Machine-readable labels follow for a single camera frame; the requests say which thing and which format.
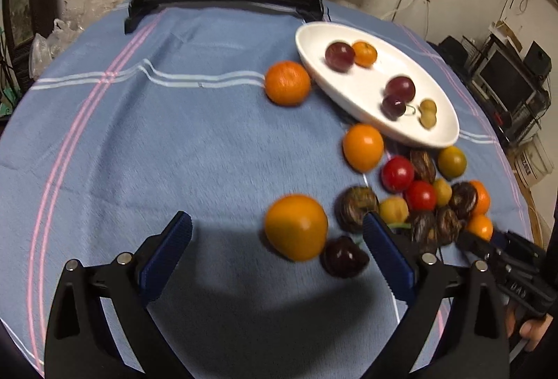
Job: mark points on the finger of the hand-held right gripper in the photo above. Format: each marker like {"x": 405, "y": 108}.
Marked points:
{"x": 523, "y": 240}
{"x": 475, "y": 246}

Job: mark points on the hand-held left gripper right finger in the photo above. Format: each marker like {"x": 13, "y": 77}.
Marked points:
{"x": 388, "y": 257}

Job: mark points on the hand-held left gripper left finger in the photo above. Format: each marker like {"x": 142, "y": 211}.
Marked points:
{"x": 174, "y": 239}

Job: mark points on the small orange kumquat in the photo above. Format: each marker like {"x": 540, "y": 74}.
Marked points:
{"x": 484, "y": 198}
{"x": 479, "y": 226}
{"x": 365, "y": 53}

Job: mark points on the dark brown water chestnut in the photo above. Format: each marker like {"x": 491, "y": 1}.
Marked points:
{"x": 422, "y": 228}
{"x": 450, "y": 224}
{"x": 423, "y": 163}
{"x": 463, "y": 198}
{"x": 356, "y": 204}

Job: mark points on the small yellow fruit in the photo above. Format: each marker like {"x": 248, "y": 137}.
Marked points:
{"x": 441, "y": 191}
{"x": 393, "y": 210}

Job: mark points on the red cherry tomato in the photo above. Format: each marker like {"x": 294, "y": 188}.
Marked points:
{"x": 421, "y": 195}
{"x": 397, "y": 173}

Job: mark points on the green-yellow mandarin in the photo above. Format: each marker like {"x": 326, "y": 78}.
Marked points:
{"x": 451, "y": 161}

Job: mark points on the smooth orange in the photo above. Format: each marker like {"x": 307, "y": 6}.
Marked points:
{"x": 296, "y": 226}
{"x": 363, "y": 146}

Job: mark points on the white oval plate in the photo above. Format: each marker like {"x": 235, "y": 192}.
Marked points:
{"x": 348, "y": 87}

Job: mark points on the large textured mandarin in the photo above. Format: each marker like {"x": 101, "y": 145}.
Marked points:
{"x": 287, "y": 82}

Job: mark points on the person's right hand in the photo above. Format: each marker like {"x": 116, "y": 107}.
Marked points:
{"x": 532, "y": 329}

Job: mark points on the white plastic container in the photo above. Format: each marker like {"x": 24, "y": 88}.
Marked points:
{"x": 534, "y": 163}

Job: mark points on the blue striped tablecloth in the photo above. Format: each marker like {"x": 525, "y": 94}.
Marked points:
{"x": 174, "y": 143}

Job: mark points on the black metal rack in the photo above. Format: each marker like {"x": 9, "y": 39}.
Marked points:
{"x": 538, "y": 104}

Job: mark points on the dark cherry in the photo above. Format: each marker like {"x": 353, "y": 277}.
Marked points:
{"x": 393, "y": 108}

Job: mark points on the computer monitor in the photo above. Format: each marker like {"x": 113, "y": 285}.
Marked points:
{"x": 505, "y": 78}

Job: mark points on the purple plum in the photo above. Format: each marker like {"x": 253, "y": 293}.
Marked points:
{"x": 400, "y": 86}

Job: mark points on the black speaker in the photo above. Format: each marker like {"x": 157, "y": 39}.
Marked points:
{"x": 537, "y": 56}
{"x": 453, "y": 50}

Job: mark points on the dark red grape on plate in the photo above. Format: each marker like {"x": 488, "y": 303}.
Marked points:
{"x": 339, "y": 55}

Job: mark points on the clear plastic bags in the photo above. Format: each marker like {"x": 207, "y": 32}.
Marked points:
{"x": 96, "y": 0}

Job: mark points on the dark wooden framed panel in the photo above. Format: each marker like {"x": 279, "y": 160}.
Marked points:
{"x": 22, "y": 4}

